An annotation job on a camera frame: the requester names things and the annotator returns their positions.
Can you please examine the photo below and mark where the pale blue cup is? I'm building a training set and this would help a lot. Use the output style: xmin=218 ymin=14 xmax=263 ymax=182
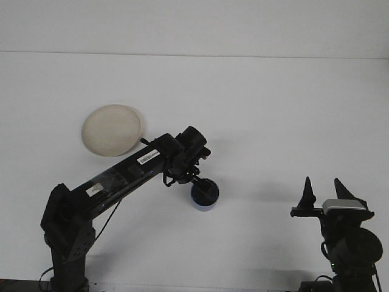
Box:
xmin=190 ymin=178 xmax=220 ymax=212

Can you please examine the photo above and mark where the pale round plate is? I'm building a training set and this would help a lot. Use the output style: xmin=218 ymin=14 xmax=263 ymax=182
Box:
xmin=81 ymin=103 xmax=143 ymax=158

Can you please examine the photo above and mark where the dark brown platform surface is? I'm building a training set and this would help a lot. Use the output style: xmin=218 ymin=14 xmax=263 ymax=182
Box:
xmin=0 ymin=277 xmax=49 ymax=292

